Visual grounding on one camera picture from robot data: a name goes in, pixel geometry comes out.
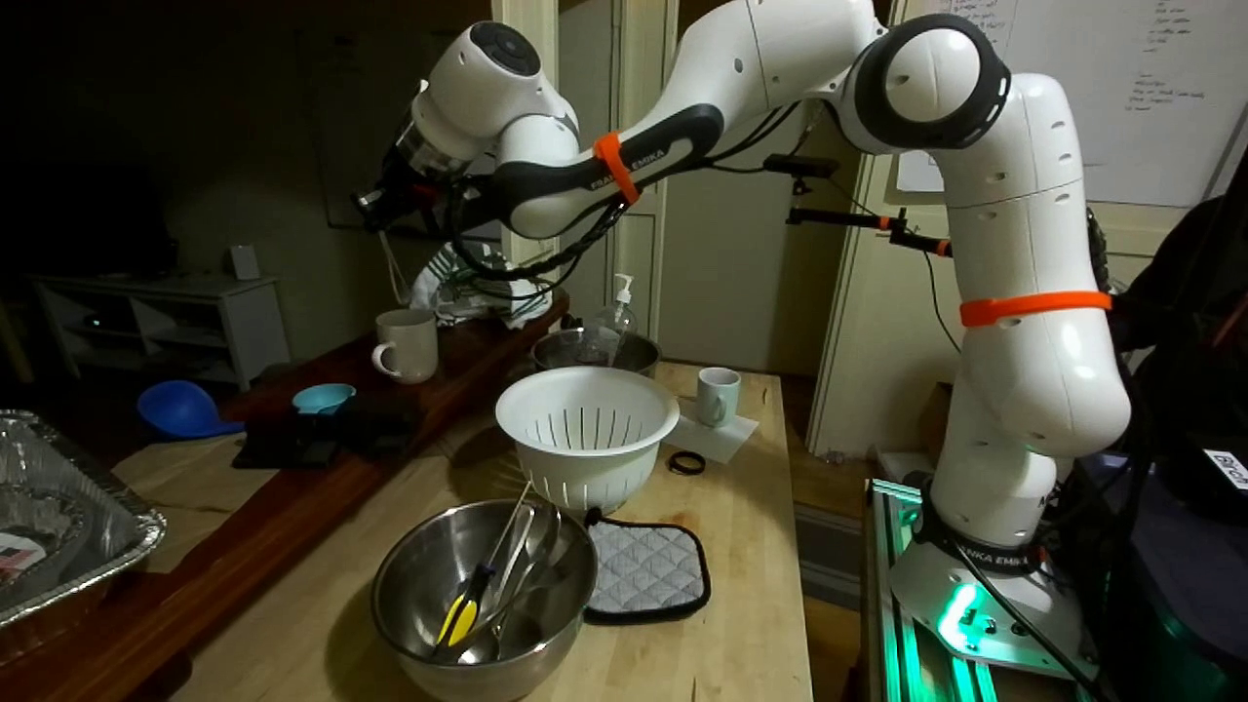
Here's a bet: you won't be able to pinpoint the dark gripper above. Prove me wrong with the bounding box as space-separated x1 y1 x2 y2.
410 244 553 327

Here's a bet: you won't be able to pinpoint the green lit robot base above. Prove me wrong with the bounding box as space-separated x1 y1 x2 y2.
863 481 1110 702

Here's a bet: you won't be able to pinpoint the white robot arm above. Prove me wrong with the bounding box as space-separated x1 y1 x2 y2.
357 0 1130 555

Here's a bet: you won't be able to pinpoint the white cup on table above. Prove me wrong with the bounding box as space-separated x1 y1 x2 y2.
695 366 742 429

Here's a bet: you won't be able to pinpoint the white mug on counter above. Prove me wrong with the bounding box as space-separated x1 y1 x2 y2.
369 309 435 381

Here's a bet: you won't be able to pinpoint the large steel mixing bowl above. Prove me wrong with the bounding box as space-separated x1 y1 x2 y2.
535 327 660 373

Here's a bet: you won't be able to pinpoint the clear plastic water bottle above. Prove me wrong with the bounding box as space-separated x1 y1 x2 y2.
608 274 635 338

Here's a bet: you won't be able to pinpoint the white plastic colander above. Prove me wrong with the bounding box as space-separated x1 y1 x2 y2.
496 366 678 516

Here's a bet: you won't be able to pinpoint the teal small dish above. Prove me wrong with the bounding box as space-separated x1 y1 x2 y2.
292 381 354 418

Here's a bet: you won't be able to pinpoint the small steel bowl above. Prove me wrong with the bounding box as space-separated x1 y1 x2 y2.
369 500 597 702

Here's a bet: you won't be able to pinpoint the blue plastic bowl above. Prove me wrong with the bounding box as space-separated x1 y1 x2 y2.
137 377 237 440

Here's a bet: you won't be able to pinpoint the yellow tipped metal tongs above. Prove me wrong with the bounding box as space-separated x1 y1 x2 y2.
435 492 531 650

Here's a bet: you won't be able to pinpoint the grey quilted pot holder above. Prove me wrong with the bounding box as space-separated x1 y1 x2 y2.
583 518 708 622

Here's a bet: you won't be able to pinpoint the grey shelf unit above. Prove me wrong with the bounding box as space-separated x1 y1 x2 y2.
33 277 288 388

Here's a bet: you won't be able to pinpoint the aluminium foil tray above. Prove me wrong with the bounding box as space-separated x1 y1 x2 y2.
0 409 167 628

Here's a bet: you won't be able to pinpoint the white whiteboard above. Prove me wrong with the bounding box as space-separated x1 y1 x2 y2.
895 0 1248 205

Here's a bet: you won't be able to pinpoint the black cable bundle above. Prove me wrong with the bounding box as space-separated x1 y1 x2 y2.
367 93 811 316

